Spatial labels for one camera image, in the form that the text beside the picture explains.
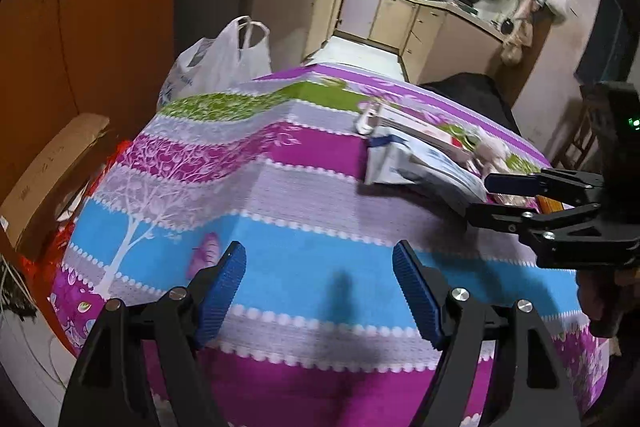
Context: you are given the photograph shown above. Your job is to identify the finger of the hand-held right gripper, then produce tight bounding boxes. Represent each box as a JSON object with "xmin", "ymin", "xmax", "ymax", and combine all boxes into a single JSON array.
[
  {"xmin": 484, "ymin": 169, "xmax": 606, "ymax": 206},
  {"xmin": 464, "ymin": 201, "xmax": 601, "ymax": 240}
]

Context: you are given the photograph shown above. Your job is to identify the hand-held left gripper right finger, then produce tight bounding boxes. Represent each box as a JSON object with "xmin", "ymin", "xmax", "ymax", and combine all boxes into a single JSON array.
[{"xmin": 392, "ymin": 239, "xmax": 583, "ymax": 427}]

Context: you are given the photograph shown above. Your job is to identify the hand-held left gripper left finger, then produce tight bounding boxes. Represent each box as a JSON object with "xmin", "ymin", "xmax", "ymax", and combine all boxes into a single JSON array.
[{"xmin": 59, "ymin": 241, "xmax": 248, "ymax": 427}]

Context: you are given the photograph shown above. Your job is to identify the white tissue paper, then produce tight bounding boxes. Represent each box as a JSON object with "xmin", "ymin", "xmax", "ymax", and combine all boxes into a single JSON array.
[{"xmin": 470, "ymin": 127, "xmax": 508, "ymax": 172}]

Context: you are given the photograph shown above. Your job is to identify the white blue packet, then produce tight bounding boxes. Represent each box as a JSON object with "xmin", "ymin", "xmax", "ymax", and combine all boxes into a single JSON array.
[{"xmin": 364, "ymin": 134, "xmax": 488, "ymax": 218}]

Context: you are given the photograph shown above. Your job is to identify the white red box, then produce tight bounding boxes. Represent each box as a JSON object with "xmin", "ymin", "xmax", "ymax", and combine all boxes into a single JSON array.
[{"xmin": 354, "ymin": 101, "xmax": 468, "ymax": 152}]

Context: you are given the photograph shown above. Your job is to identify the person's right hand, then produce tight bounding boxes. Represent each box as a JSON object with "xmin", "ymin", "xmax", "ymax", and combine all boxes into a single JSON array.
[{"xmin": 575, "ymin": 264, "xmax": 638, "ymax": 339}]

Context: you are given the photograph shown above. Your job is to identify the dark wooden chair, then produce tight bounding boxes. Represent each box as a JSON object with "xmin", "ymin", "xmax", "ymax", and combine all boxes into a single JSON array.
[{"xmin": 550, "ymin": 82, "xmax": 608, "ymax": 172}]

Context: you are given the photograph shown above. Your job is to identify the black cloth cover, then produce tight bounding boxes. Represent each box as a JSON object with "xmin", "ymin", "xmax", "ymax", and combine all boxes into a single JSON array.
[{"xmin": 419, "ymin": 73, "xmax": 523, "ymax": 135}]

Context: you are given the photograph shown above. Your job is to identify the floral purple tablecloth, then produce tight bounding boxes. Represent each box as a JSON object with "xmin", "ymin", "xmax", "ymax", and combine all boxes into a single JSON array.
[{"xmin": 47, "ymin": 62, "xmax": 613, "ymax": 427}]

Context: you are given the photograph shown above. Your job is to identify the hanging beige bags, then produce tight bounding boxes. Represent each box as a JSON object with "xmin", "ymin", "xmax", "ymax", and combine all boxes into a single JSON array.
[{"xmin": 500, "ymin": 19, "xmax": 533, "ymax": 65}]

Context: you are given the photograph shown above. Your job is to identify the beige base cabinet stove side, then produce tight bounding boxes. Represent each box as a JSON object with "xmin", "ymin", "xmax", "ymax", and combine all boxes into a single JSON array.
[{"xmin": 400, "ymin": 2, "xmax": 506, "ymax": 85}]

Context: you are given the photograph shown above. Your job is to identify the hanging white plastic bag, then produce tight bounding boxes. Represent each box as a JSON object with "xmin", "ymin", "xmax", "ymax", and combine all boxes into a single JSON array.
[{"xmin": 547, "ymin": 0, "xmax": 576, "ymax": 25}]

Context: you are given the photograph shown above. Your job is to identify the red plastic bag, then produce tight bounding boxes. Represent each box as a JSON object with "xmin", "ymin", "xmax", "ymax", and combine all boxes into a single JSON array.
[{"xmin": 20, "ymin": 139, "xmax": 128, "ymax": 288}]

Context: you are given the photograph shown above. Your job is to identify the beige base cabinet under window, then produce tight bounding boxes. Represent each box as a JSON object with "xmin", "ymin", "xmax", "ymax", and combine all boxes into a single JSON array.
[{"xmin": 340, "ymin": 0, "xmax": 421, "ymax": 52}]

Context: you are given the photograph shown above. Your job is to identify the brown cardboard box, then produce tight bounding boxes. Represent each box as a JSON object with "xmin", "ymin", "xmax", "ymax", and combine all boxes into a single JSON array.
[{"xmin": 0, "ymin": 113, "xmax": 112, "ymax": 258}]

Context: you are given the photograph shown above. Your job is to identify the beige base cabinet sink side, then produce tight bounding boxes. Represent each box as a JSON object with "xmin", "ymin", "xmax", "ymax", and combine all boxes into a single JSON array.
[{"xmin": 305, "ymin": 0, "xmax": 351, "ymax": 62}]

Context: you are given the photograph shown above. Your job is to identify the orange wooden cabinet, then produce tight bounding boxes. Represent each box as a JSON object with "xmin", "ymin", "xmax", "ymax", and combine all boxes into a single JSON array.
[{"xmin": 0, "ymin": 0, "xmax": 188, "ymax": 253}]

